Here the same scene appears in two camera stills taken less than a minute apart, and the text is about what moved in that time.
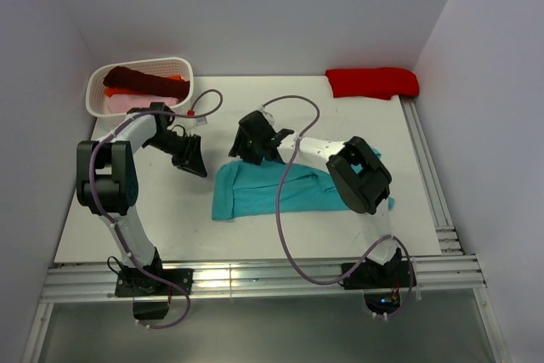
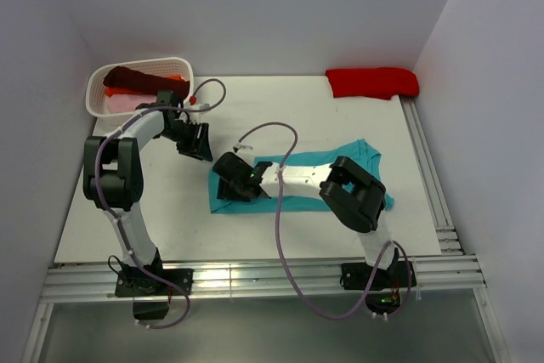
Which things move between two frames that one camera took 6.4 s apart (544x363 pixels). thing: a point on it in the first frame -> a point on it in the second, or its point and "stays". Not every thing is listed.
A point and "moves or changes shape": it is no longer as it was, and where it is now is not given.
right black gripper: x=240 y=147 -> x=224 y=189
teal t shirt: x=243 y=188 moves or changes shape
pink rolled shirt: x=122 y=103 stays
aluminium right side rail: x=430 y=178 stays
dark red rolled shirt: x=139 y=82 stays
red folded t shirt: x=374 y=83 stays
